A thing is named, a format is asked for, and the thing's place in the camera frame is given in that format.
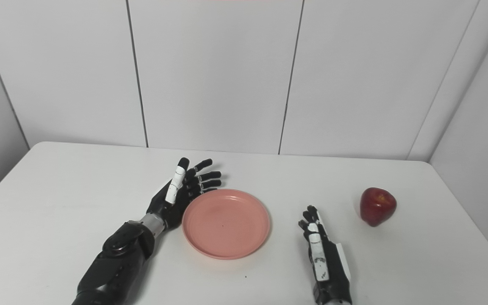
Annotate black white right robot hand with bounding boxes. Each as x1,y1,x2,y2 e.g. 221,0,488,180
298,205,353,305

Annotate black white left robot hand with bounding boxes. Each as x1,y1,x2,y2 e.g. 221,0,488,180
146,157,222,232

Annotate pink round plate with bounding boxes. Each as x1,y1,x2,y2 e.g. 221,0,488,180
182,189,271,260

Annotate red apple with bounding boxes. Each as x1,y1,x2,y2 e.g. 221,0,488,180
359,187,397,227

